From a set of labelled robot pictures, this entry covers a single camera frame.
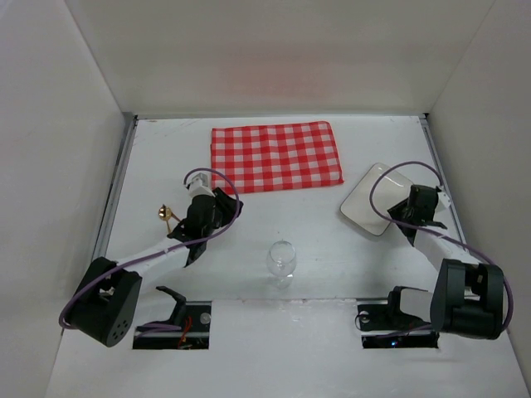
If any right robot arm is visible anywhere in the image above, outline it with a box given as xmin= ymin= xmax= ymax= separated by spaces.
xmin=387 ymin=185 xmax=504 ymax=340

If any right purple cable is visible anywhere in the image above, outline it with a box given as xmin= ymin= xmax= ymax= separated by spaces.
xmin=368 ymin=161 xmax=513 ymax=332

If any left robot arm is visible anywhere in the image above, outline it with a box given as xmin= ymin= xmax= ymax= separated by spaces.
xmin=59 ymin=188 xmax=244 ymax=347

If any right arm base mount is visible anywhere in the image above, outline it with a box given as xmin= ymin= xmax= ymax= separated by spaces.
xmin=354 ymin=286 xmax=440 ymax=349

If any white rectangular plate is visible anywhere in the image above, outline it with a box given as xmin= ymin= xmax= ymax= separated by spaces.
xmin=339 ymin=163 xmax=412 ymax=236

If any gold spoon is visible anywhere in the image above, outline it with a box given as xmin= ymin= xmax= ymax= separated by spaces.
xmin=158 ymin=204 xmax=181 ymax=234

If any clear wine glass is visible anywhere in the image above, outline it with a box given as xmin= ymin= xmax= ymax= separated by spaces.
xmin=266 ymin=240 xmax=297 ymax=289

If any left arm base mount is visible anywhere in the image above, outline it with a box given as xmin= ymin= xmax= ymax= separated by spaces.
xmin=132 ymin=286 xmax=212 ymax=351

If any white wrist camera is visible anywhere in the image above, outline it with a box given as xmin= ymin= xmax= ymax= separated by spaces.
xmin=184 ymin=172 xmax=214 ymax=198
xmin=435 ymin=187 xmax=452 ymax=214

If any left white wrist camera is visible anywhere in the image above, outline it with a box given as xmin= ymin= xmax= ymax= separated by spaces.
xmin=184 ymin=172 xmax=214 ymax=198

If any red white checkered cloth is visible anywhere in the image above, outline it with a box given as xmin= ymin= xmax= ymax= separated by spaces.
xmin=211 ymin=121 xmax=343 ymax=194

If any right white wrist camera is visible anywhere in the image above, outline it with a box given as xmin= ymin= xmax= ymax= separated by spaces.
xmin=435 ymin=187 xmax=452 ymax=214

